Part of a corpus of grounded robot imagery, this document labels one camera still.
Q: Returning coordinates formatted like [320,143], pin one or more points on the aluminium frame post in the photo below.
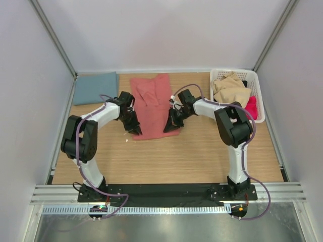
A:
[51,32]
[282,20]

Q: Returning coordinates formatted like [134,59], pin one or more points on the right aluminium frame post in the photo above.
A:
[282,20]

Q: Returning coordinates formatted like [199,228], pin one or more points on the left aluminium frame post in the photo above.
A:
[51,32]

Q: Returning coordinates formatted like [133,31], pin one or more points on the magenta pink t-shirt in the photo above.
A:
[251,107]

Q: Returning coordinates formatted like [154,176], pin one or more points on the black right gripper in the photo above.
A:
[173,123]

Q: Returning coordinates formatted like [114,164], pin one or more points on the beige t-shirt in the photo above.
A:
[229,89]

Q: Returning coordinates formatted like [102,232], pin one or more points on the salmon red t-shirt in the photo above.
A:
[152,106]

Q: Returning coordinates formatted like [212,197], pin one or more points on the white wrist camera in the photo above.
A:
[175,104]
[130,107]

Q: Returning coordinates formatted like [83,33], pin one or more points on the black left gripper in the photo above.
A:
[133,128]

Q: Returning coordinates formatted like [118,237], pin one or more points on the folded blue-grey t-shirt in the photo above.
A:
[88,88]

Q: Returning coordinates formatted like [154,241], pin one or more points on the perforated cable duct strip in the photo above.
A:
[101,210]

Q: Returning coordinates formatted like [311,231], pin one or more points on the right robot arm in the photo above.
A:
[234,128]

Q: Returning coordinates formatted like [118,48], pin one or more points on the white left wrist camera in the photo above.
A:
[130,107]

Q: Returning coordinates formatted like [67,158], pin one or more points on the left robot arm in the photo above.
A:
[80,140]

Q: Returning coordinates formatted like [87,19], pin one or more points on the white plastic laundry basket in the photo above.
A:
[252,83]

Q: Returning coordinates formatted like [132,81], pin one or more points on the black garment in basket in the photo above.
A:
[245,83]

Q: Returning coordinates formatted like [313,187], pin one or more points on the aluminium front rail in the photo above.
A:
[66,194]

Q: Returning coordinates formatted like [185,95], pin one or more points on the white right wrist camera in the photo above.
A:
[175,104]

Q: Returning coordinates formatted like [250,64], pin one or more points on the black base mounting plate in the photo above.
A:
[165,195]

